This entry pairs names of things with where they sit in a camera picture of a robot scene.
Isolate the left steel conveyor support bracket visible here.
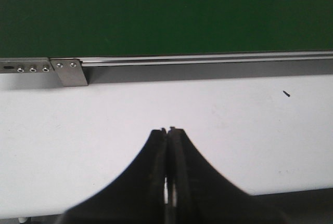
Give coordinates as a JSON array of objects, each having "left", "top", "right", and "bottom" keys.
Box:
[{"left": 50, "top": 59, "right": 88, "bottom": 87}]

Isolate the aluminium conveyor side rail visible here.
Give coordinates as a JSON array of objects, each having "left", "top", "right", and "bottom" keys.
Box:
[{"left": 49, "top": 50, "right": 333, "bottom": 67}]

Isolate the steel conveyor end plate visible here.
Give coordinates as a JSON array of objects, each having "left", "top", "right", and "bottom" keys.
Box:
[{"left": 1, "top": 58, "right": 54, "bottom": 74}]

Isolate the green conveyor belt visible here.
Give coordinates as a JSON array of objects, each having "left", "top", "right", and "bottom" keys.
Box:
[{"left": 1, "top": 0, "right": 332, "bottom": 58}]

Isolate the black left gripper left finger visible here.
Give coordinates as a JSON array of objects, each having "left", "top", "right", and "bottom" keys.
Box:
[{"left": 57, "top": 129, "right": 167, "bottom": 223}]

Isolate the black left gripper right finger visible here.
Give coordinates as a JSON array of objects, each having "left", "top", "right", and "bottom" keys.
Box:
[{"left": 166, "top": 127, "right": 284, "bottom": 223}]

